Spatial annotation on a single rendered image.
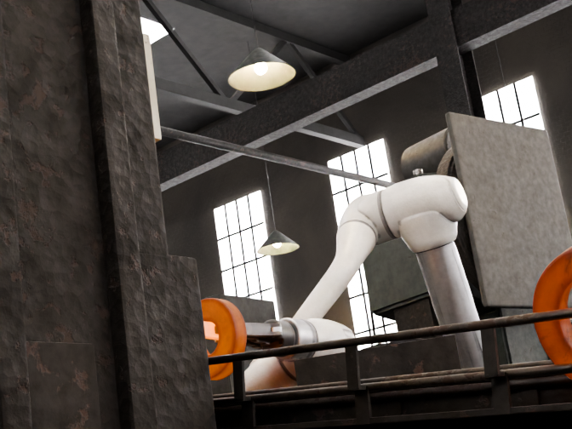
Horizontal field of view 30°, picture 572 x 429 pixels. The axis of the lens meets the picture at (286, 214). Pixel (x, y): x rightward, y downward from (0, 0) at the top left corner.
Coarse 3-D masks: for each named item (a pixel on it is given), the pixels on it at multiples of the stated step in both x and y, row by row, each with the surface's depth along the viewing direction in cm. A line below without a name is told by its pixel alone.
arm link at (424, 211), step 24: (384, 192) 268; (408, 192) 264; (432, 192) 261; (456, 192) 261; (384, 216) 266; (408, 216) 264; (432, 216) 261; (456, 216) 263; (408, 240) 266; (432, 240) 263; (432, 264) 265; (456, 264) 266; (432, 288) 267; (456, 288) 265; (456, 312) 265; (456, 336) 265; (480, 336) 266; (480, 360) 265
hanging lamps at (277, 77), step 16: (256, 48) 951; (496, 48) 1328; (240, 64) 936; (256, 64) 946; (272, 64) 959; (288, 64) 929; (240, 80) 960; (256, 80) 969; (272, 80) 969; (288, 80) 963; (272, 240) 1512; (288, 240) 1514
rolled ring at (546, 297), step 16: (560, 256) 121; (544, 272) 122; (560, 272) 121; (544, 288) 123; (560, 288) 122; (544, 304) 123; (560, 304) 123; (560, 320) 123; (544, 336) 125; (560, 336) 123; (560, 352) 124
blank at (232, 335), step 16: (208, 304) 203; (224, 304) 200; (208, 320) 202; (224, 320) 199; (240, 320) 199; (224, 336) 199; (240, 336) 198; (208, 352) 204; (224, 352) 198; (224, 368) 197
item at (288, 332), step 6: (282, 324) 214; (288, 324) 216; (282, 330) 213; (288, 330) 215; (282, 336) 213; (288, 336) 214; (294, 336) 215; (270, 342) 215; (276, 342) 214; (282, 342) 214; (288, 342) 214; (294, 342) 215; (264, 348) 216; (270, 348) 215
